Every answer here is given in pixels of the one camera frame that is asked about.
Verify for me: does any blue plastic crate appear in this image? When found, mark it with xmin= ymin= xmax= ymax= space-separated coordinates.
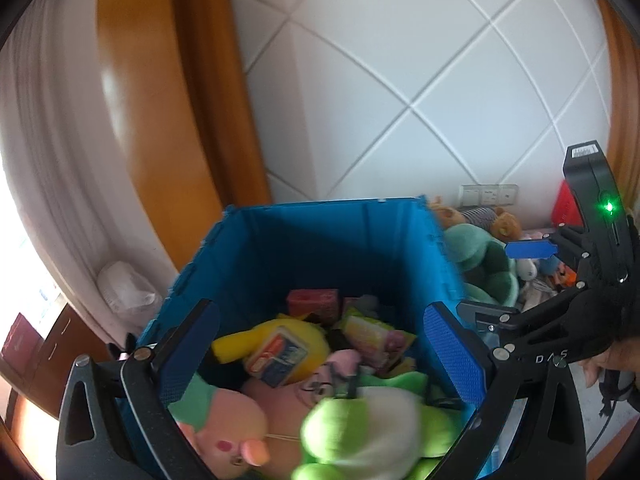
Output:
xmin=135 ymin=196 xmax=496 ymax=480

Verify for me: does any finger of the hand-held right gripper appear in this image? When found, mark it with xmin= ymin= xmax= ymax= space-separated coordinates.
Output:
xmin=456 ymin=280 xmax=608 ymax=361
xmin=505 ymin=227 xmax=593 ymax=273

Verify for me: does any yellow-green snack packet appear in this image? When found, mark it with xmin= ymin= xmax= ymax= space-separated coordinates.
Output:
xmin=340 ymin=307 xmax=418 ymax=372

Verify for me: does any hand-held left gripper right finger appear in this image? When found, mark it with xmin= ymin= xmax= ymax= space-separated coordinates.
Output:
xmin=415 ymin=301 xmax=586 ymax=480

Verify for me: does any wooden door frame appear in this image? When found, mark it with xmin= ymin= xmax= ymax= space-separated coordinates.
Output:
xmin=95 ymin=0 xmax=273 ymax=286

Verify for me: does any white plastic bag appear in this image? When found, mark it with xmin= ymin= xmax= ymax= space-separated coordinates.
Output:
xmin=96 ymin=260 xmax=163 ymax=311

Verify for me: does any person's right hand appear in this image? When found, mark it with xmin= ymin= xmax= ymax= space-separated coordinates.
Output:
xmin=582 ymin=285 xmax=640 ymax=401

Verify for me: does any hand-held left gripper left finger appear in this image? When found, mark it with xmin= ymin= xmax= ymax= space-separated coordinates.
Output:
xmin=55 ymin=299 xmax=221 ymax=480

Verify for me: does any pile of small toys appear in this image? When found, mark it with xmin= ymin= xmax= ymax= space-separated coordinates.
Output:
xmin=515 ymin=227 xmax=583 ymax=311

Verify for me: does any striped plush toy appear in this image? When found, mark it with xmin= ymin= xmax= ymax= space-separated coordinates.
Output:
xmin=461 ymin=206 xmax=501 ymax=231

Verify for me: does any brown bear plush toy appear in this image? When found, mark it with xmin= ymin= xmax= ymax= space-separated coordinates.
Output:
xmin=429 ymin=196 xmax=468 ymax=231

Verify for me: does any yellow plush toy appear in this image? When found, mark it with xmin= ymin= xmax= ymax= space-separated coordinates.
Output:
xmin=211 ymin=317 xmax=332 ymax=383

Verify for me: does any white wall socket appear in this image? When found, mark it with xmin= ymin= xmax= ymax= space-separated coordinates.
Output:
xmin=459 ymin=184 xmax=519 ymax=208

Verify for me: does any green and white plush toy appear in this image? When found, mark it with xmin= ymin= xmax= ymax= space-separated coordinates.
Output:
xmin=291 ymin=371 xmax=463 ymax=480

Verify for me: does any wooden cabinet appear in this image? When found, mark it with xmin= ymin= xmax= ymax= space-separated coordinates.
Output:
xmin=0 ymin=302 xmax=108 ymax=418

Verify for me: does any green turtle plush toy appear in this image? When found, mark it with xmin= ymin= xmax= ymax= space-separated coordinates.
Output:
xmin=442 ymin=222 xmax=521 ymax=307

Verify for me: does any black cable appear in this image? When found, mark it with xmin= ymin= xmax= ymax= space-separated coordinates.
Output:
xmin=585 ymin=380 xmax=626 ymax=461

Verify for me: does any white curtain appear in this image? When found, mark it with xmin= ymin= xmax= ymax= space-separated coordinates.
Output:
xmin=0 ymin=0 xmax=173 ymax=341

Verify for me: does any red small box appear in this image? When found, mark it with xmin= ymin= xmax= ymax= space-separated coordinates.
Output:
xmin=286 ymin=288 xmax=340 ymax=317

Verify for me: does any brown lion plush toy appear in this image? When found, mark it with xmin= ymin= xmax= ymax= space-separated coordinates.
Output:
xmin=490 ymin=207 xmax=523 ymax=242

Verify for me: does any pink plush toy with glasses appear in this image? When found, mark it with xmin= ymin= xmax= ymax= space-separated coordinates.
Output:
xmin=242 ymin=349 xmax=363 ymax=478

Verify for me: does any red plastic object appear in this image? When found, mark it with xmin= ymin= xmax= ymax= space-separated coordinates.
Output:
xmin=551 ymin=180 xmax=583 ymax=228

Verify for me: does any pink pig plush toy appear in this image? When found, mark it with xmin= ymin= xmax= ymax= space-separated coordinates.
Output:
xmin=167 ymin=372 xmax=273 ymax=480

